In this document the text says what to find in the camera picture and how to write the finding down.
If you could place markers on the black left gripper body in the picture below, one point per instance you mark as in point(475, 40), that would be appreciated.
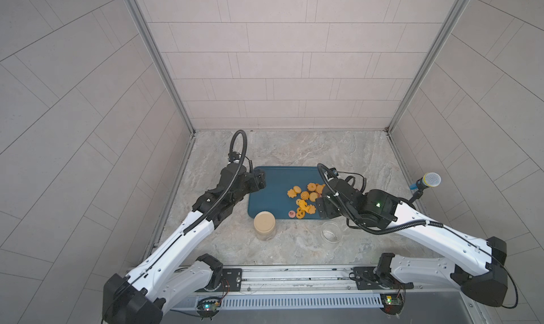
point(248, 184)

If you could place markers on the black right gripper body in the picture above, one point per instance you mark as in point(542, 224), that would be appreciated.
point(331, 209)

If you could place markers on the yellow pretzel cookie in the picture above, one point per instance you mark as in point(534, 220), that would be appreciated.
point(300, 213)

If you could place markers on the orange flower cookie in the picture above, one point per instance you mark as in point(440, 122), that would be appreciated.
point(292, 193)

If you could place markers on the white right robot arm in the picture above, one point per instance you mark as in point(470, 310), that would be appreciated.
point(473, 265)

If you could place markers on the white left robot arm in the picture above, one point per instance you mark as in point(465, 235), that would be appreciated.
point(157, 285)

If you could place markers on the jar with beige lid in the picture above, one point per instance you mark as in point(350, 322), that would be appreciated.
point(265, 225)

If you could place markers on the teal plastic tray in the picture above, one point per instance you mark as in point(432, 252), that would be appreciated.
point(274, 197)

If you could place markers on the microphone on black stand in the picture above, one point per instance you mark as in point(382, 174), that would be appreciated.
point(429, 180)

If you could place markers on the right circuit board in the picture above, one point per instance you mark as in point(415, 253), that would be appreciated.
point(392, 304)

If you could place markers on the circuit board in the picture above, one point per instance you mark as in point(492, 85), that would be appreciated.
point(208, 307)
point(392, 304)

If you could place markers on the left circuit board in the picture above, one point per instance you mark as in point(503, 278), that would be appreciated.
point(208, 307)

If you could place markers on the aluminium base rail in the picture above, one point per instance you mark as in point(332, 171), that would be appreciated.
point(298, 287)

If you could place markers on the aluminium corner frame post right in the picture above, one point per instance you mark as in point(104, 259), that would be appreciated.
point(438, 43)

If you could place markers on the aluminium corner frame post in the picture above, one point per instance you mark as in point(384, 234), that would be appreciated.
point(438, 43)
point(148, 40)

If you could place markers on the aluminium corner frame post left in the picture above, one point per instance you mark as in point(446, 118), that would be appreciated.
point(148, 40)

